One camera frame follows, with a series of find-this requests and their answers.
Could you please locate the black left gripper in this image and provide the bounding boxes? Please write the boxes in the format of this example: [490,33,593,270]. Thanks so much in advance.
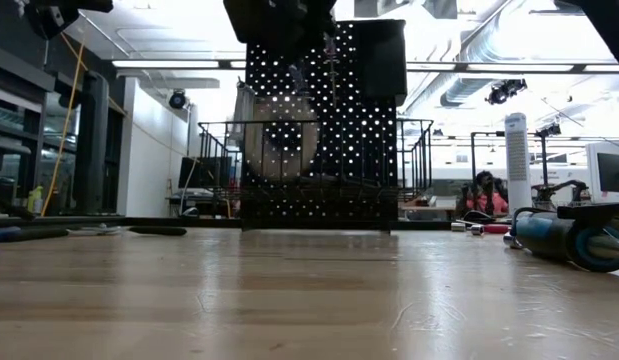
[276,0,339,59]

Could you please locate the white masking tape roll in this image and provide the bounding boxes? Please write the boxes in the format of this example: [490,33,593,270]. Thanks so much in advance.
[243,94,321,182]

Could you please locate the black metal pegboard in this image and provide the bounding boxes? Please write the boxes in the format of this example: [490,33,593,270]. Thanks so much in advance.
[244,19,401,232]

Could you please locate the black teal-handled screwdriver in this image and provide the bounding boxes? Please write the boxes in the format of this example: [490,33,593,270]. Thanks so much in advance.
[508,207,619,274]

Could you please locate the tall black pegboard bin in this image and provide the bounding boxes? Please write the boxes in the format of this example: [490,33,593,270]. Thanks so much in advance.
[352,18,409,107]

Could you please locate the round black lamp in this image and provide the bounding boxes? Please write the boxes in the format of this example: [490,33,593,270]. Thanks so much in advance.
[167,88,190,110]

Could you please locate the small black screen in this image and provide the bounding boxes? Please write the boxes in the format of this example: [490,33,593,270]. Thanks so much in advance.
[177,156,234,190]

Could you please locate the black ceiling spotlight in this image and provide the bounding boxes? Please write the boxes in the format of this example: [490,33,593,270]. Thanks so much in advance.
[485,79,529,107]

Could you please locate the person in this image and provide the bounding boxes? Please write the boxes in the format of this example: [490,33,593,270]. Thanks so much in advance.
[461,170,510,217]

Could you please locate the white tower fan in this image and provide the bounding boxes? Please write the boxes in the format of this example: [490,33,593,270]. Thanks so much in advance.
[503,112,533,219]

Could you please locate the black shelving unit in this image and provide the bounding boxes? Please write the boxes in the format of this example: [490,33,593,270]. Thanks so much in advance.
[0,39,58,217]

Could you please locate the yellow-green spray bottle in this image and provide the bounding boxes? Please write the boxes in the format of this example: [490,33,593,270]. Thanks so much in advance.
[26,184,44,215]

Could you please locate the black computer monitor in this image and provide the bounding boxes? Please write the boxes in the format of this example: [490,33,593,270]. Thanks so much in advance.
[596,152,619,195]

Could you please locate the black wire basket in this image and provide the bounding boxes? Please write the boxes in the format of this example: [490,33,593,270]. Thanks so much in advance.
[197,118,435,201]

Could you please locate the grey ceiling duct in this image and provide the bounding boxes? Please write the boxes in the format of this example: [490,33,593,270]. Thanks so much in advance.
[441,77,490,109]

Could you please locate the black pole frame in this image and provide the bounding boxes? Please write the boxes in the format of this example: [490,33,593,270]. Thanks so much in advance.
[470,131,506,176]

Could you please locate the black pipe post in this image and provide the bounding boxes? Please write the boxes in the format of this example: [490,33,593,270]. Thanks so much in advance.
[72,69,111,215]

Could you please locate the yellow cable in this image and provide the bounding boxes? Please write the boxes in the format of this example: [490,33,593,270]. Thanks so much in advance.
[40,32,88,217]

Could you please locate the black-handled silver pliers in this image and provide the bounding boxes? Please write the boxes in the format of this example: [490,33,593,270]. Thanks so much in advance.
[6,223,189,244]

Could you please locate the black stand with camera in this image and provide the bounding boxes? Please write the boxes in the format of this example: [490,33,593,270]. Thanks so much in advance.
[534,123,563,197]

